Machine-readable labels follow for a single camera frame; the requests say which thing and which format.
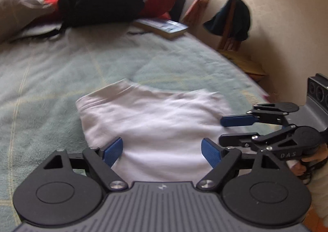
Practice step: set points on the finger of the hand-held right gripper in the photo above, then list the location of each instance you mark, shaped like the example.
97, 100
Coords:
237, 121
269, 139

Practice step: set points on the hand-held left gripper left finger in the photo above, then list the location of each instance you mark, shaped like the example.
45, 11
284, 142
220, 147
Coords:
112, 151

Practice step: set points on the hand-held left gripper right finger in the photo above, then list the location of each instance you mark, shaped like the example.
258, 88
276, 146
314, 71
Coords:
211, 151

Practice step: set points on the white printed t-shirt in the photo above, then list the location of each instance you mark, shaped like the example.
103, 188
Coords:
158, 124

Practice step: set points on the person's right hand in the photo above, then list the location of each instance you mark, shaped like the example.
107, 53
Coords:
321, 155

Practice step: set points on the wooden chair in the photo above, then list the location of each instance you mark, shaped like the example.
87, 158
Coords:
243, 65

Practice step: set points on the green checked bed blanket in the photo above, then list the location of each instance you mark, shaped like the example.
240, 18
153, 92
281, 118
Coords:
64, 68

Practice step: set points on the paperback book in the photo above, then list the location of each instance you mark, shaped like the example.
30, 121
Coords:
164, 28

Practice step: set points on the white folded cloth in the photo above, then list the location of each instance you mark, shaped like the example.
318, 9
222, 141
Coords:
38, 32

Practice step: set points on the grey-green pillow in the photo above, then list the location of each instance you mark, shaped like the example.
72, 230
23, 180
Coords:
18, 6

